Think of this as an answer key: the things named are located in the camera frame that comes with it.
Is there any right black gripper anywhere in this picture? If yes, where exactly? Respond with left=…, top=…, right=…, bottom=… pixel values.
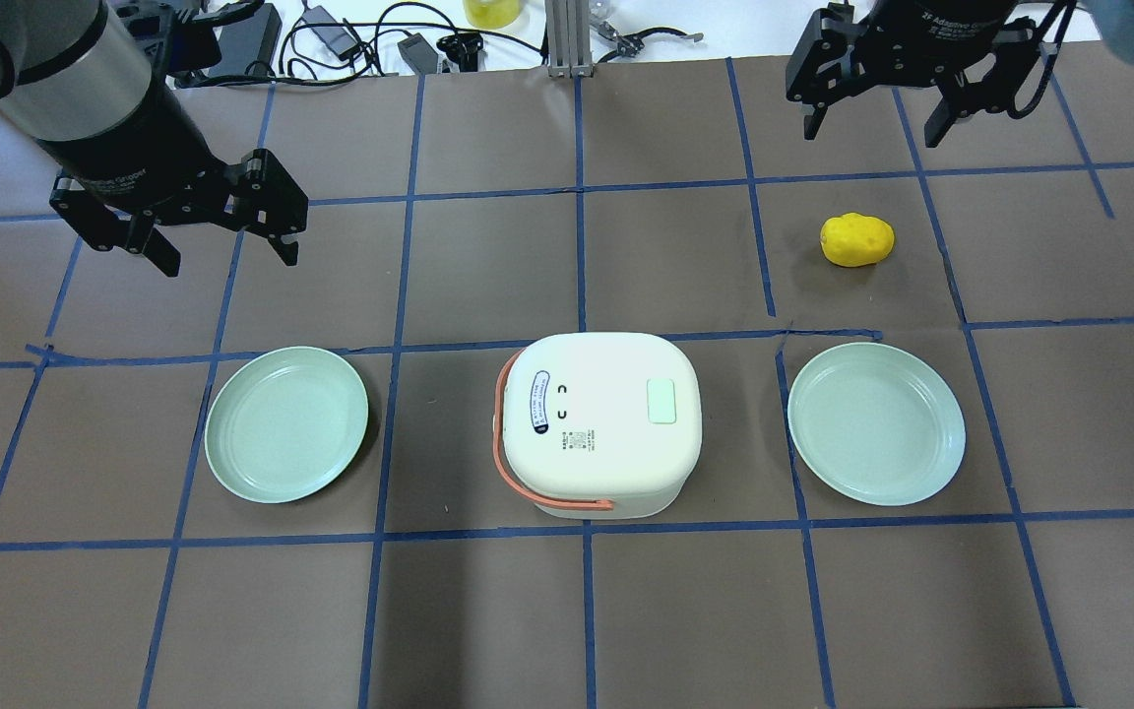
left=785, top=1, right=1059, bottom=149

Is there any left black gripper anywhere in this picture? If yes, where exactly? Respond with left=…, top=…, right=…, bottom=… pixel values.
left=39, top=81, right=308, bottom=278

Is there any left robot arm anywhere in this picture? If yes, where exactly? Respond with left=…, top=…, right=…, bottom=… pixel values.
left=0, top=1, right=308, bottom=277

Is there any white rice cooker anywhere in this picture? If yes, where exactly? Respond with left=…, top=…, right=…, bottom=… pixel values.
left=491, top=332, right=705, bottom=520

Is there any yellow lemon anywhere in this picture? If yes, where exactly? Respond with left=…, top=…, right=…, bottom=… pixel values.
left=819, top=212, right=897, bottom=268

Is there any left green plate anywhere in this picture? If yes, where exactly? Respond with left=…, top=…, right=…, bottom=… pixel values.
left=204, top=346, right=370, bottom=504

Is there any green plate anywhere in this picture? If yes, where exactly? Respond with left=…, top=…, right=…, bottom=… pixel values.
left=204, top=346, right=370, bottom=504
left=787, top=341, right=968, bottom=507

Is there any metal pliers tool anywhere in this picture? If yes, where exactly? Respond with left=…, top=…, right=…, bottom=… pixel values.
left=590, top=19, right=705, bottom=64

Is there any black power adapter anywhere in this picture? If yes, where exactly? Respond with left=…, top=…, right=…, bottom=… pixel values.
left=397, top=32, right=441, bottom=75

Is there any right green plate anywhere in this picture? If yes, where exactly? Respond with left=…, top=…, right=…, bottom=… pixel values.
left=787, top=341, right=968, bottom=507

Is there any yellow cup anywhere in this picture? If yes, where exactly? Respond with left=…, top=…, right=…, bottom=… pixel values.
left=463, top=0, right=523, bottom=31

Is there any black cable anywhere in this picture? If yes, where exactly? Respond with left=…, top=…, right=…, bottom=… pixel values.
left=277, top=2, right=548, bottom=84

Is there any aluminium frame post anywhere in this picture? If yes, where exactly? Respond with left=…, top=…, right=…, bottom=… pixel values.
left=544, top=0, right=595, bottom=78

